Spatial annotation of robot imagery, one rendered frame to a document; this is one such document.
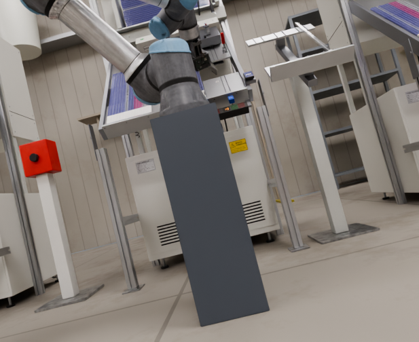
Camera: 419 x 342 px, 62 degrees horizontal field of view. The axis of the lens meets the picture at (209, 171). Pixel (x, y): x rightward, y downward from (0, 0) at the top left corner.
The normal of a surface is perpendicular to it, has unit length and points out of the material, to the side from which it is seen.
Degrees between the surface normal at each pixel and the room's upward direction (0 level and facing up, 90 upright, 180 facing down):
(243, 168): 90
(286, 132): 90
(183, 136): 90
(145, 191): 90
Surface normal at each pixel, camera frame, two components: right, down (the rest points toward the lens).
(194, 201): -0.07, -0.05
